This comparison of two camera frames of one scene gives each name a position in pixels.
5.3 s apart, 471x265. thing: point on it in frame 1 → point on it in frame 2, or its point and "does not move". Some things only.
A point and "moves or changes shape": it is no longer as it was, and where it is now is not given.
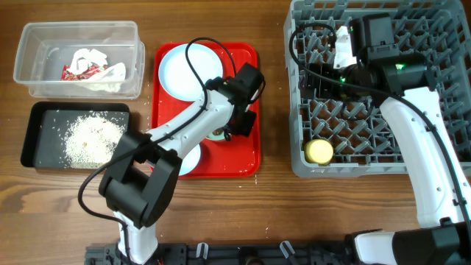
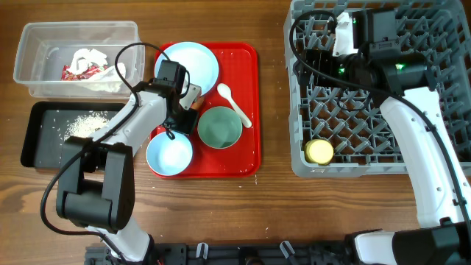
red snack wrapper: [95, 68] does not move
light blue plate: [177, 77] does not move
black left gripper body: [244, 125] → [183, 121]
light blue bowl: [190, 161] moves or changes shape
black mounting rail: [196, 255] does not move
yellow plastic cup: [319, 151] does not move
